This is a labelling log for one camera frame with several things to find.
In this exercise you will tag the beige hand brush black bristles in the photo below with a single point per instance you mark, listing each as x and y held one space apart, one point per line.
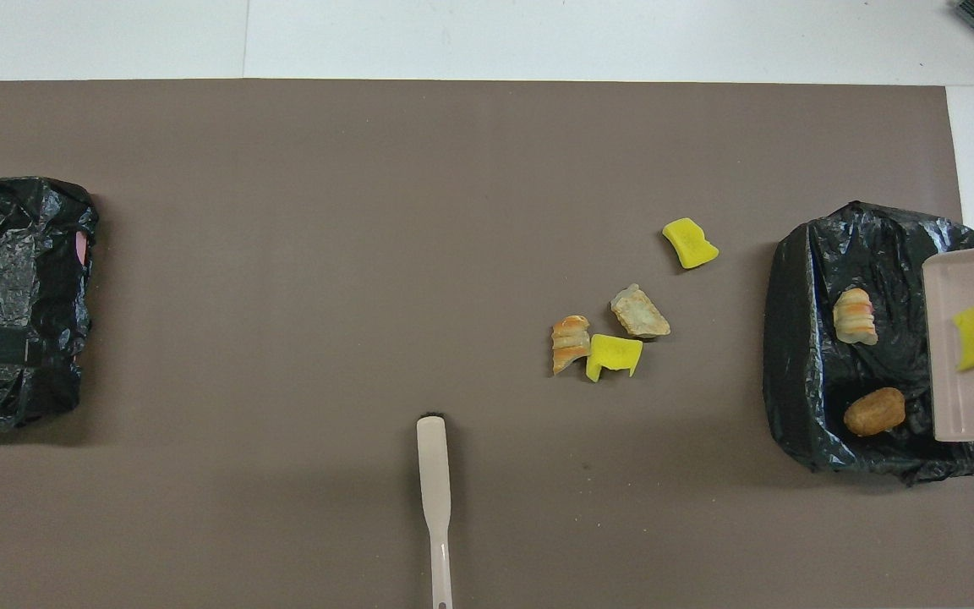
434 474

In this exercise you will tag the pale bread chunk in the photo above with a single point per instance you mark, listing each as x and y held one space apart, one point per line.
639 315

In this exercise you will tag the brown bread roll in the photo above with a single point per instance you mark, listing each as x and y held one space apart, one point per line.
874 412

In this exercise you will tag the brown table mat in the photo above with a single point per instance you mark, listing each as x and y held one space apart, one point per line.
284 211

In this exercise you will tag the orange croissant piece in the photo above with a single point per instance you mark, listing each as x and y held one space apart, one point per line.
571 342

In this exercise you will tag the black trash bag bin pink spot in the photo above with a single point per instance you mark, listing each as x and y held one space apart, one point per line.
13 254

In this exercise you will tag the pale striped bread piece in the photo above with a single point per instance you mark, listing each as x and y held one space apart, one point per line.
855 317

